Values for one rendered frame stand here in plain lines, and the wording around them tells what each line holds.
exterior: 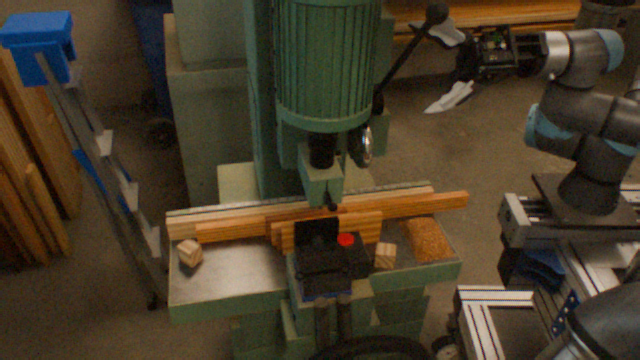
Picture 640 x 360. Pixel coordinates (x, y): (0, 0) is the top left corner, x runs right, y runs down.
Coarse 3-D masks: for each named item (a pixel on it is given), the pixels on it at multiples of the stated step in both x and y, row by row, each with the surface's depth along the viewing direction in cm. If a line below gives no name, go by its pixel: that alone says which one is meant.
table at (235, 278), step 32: (384, 224) 108; (224, 256) 99; (256, 256) 99; (192, 288) 92; (224, 288) 93; (256, 288) 93; (288, 288) 93; (384, 288) 100; (192, 320) 93; (288, 320) 91
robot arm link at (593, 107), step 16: (544, 96) 86; (560, 96) 83; (576, 96) 82; (592, 96) 82; (608, 96) 82; (544, 112) 86; (560, 112) 84; (576, 112) 83; (592, 112) 81; (608, 112) 80; (544, 128) 87; (560, 128) 86; (576, 128) 84; (592, 128) 83
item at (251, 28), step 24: (264, 0) 92; (264, 24) 95; (264, 48) 98; (264, 72) 101; (264, 96) 105; (264, 120) 109; (264, 144) 113; (264, 168) 117; (264, 192) 122; (288, 192) 123
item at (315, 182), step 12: (300, 144) 102; (300, 156) 101; (300, 168) 103; (312, 168) 96; (336, 168) 96; (312, 180) 93; (324, 180) 93; (336, 180) 94; (312, 192) 94; (336, 192) 96; (312, 204) 96; (324, 204) 97
